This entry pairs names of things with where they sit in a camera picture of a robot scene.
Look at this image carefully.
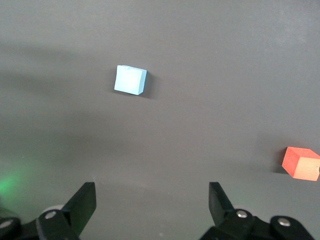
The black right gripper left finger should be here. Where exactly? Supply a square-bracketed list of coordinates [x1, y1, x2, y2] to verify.
[0, 181, 98, 240]

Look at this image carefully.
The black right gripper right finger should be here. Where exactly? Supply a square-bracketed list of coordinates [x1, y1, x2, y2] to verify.
[198, 181, 316, 240]

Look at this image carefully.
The light blue foam block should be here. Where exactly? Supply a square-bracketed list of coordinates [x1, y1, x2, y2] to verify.
[113, 64, 148, 96]

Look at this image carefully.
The orange foam block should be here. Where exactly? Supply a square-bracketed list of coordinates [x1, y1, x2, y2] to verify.
[281, 146, 320, 182]

